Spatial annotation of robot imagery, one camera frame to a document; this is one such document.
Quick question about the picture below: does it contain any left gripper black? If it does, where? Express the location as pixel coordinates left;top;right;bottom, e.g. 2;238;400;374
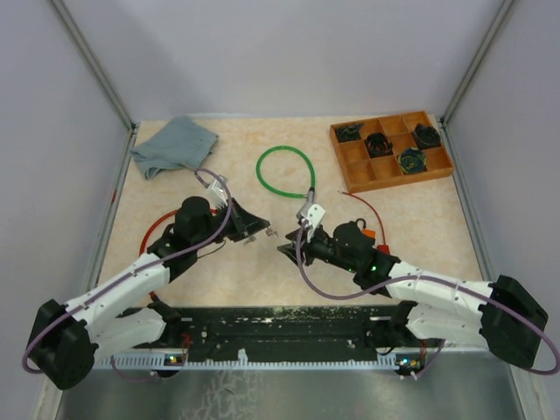
193;198;270;250

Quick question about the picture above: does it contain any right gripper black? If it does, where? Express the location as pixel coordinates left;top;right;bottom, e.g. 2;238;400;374
277;222;358;274

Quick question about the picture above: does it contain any green cable lock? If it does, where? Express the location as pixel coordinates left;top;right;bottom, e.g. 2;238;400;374
252;144;317;204

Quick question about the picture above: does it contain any orange black padlock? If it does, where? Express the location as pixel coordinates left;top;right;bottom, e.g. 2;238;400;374
355;218;376;239

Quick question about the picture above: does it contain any red cable padlock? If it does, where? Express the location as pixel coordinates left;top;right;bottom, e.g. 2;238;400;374
337;190;390;254

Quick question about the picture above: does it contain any red translucent cable lock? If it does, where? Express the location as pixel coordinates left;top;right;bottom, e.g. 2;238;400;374
139;208;226;303

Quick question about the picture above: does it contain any silver key pair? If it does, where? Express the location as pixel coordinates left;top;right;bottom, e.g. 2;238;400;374
245;227;278;244

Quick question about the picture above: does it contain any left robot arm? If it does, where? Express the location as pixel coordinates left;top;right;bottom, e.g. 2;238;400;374
22;196;270;390

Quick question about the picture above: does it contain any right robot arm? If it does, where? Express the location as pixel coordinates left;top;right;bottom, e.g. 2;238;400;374
277;220;549;370

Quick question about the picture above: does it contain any blue grey folded cloth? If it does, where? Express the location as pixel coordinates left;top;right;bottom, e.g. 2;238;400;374
129;116;219;180

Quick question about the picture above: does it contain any wooden compartment tray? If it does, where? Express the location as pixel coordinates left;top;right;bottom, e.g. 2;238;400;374
330;110;454;193

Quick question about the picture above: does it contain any green black rolled sock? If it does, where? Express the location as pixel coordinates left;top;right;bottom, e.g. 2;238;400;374
334;123;363;143

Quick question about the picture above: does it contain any black orange rolled sock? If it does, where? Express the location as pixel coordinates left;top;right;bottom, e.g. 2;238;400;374
365;132;393;158

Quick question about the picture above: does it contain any rolled dark sock in tray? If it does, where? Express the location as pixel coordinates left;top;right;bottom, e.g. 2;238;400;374
396;147;427;175

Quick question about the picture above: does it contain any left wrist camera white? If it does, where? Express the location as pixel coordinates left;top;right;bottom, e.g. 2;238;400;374
206;175;228;209

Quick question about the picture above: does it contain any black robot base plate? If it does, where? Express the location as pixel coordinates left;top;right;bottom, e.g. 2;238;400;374
145;305;439;363

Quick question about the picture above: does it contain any grey cable duct rail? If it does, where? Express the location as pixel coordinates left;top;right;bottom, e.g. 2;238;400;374
87;352;421;371

